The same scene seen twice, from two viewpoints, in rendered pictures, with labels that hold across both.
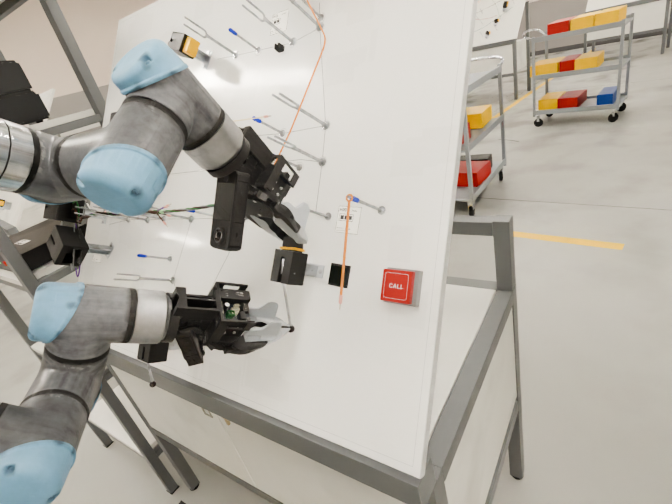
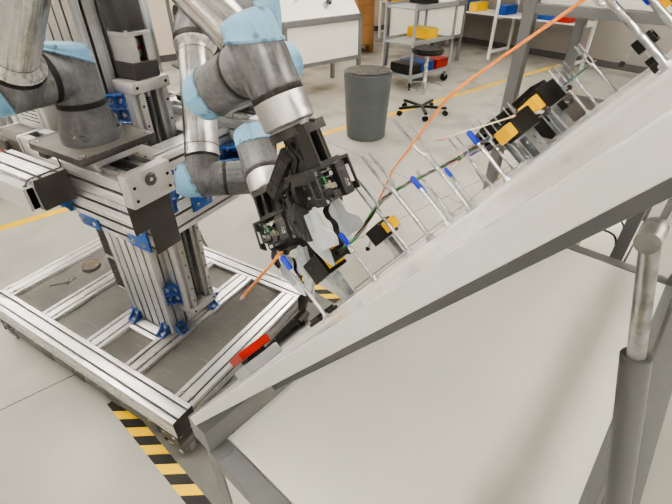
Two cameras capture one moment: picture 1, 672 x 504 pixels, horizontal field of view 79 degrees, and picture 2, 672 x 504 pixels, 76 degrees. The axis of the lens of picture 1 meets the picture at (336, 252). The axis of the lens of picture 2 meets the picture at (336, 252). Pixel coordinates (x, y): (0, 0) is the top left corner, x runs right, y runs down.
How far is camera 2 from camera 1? 82 cm
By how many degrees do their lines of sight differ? 76
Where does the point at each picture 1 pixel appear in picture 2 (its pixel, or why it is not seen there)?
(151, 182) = (193, 105)
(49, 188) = not seen: hidden behind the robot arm
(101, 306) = (244, 154)
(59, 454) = (187, 185)
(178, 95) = (229, 61)
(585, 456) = not seen: outside the picture
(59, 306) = (238, 136)
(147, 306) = (253, 176)
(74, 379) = (236, 174)
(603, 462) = not seen: outside the picture
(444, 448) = (234, 471)
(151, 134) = (203, 77)
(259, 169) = (306, 165)
